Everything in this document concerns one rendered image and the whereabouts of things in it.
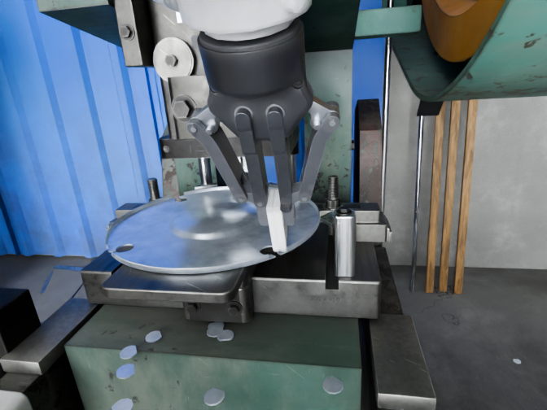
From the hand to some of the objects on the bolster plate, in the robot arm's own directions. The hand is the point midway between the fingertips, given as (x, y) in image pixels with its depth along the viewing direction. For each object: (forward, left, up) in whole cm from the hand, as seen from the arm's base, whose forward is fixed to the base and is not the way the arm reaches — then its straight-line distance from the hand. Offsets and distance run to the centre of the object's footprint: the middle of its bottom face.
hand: (277, 221), depth 39 cm
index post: (+9, -7, -12) cm, 16 cm away
